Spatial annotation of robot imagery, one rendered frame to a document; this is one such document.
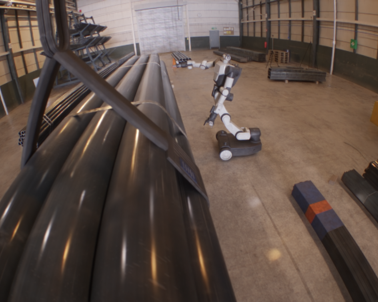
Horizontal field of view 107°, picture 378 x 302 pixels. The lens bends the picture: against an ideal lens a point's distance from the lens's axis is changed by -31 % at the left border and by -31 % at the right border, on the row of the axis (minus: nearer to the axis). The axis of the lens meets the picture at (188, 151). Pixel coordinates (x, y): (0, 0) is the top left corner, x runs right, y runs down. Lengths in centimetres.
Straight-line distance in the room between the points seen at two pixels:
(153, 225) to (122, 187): 11
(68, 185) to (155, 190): 19
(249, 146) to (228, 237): 142
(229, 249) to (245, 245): 16
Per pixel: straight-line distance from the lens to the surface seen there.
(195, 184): 54
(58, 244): 35
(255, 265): 189
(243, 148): 290
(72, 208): 40
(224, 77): 257
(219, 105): 251
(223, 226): 209
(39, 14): 49
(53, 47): 48
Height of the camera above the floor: 169
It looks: 33 degrees down
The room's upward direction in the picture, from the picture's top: 5 degrees counter-clockwise
